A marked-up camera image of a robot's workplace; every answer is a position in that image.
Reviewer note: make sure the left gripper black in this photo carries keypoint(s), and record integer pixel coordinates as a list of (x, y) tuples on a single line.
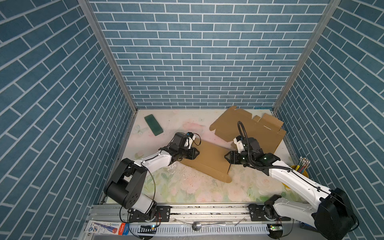
[(193, 151)]

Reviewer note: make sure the metal spoon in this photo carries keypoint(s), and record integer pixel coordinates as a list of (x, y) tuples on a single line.
[(197, 226)]

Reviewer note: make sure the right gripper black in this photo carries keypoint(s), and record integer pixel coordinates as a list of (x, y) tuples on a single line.
[(230, 159)]

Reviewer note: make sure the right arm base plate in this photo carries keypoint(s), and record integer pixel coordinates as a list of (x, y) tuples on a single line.
[(259, 214)]

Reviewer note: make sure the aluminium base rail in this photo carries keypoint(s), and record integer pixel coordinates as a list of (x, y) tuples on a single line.
[(292, 230)]

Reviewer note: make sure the yellow pencil cup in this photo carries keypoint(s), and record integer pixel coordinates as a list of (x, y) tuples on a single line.
[(302, 166)]

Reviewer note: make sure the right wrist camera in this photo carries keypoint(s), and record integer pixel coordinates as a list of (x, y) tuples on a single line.
[(238, 141)]

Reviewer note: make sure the cardboard box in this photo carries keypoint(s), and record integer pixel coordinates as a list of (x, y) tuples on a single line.
[(211, 161), (267, 130)]

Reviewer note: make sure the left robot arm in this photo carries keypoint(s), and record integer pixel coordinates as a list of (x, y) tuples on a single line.
[(126, 183)]

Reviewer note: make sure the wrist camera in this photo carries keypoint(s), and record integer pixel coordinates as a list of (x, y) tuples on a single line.
[(238, 141), (190, 137)]

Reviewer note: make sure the white slotted cable duct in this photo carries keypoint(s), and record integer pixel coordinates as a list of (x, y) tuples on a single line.
[(186, 230)]

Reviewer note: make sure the white printed package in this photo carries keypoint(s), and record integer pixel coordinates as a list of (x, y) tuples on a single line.
[(107, 228)]

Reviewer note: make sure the green sponge block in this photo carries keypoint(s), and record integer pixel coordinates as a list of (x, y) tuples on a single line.
[(154, 125)]

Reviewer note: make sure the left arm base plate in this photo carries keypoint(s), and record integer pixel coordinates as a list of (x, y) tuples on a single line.
[(160, 214)]

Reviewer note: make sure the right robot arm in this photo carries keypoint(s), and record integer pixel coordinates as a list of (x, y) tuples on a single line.
[(328, 211)]

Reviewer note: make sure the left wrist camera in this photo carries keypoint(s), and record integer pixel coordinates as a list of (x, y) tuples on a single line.
[(190, 137)]

